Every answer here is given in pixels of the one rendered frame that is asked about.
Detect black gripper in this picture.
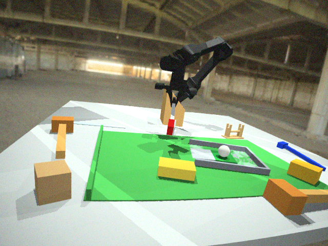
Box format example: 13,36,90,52
155,72,197,107

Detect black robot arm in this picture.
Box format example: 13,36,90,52
159,36,233,91

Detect red putter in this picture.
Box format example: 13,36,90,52
167,97,176,136

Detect white ball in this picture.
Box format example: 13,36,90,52
218,145,230,157

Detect green mat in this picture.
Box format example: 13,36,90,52
84,131,328,201

